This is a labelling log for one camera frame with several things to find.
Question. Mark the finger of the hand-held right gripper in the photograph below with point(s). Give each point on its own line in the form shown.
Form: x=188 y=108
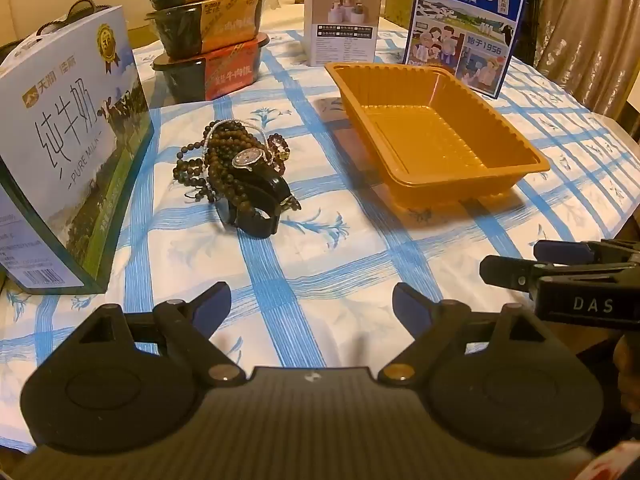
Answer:
x=550 y=250
x=505 y=272

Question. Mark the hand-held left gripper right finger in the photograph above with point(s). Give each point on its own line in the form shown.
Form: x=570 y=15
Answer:
x=407 y=302

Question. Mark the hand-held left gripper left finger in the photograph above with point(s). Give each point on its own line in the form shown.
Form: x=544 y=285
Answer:
x=215 y=301

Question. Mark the orange plastic tray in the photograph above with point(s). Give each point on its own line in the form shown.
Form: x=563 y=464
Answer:
x=425 y=130

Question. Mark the blue checked tablecloth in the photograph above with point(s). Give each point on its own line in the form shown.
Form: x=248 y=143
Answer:
x=320 y=260

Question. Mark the red white printed cloth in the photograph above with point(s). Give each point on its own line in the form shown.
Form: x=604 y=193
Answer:
x=615 y=465

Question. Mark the white green milk carton box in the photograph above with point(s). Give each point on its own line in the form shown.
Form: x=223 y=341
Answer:
x=65 y=160

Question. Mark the red label instant meal bowl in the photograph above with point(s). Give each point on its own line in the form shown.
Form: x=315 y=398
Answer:
x=225 y=70

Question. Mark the beige patterned curtain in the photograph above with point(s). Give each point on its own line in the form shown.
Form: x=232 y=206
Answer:
x=585 y=20

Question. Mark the blue illustrated milk box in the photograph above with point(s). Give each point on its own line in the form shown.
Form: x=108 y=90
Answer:
x=460 y=10

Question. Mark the small white product box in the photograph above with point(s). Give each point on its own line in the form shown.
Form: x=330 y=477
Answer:
x=340 y=35

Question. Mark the yellow label instant meal bowl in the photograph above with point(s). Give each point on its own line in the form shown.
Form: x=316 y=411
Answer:
x=225 y=25

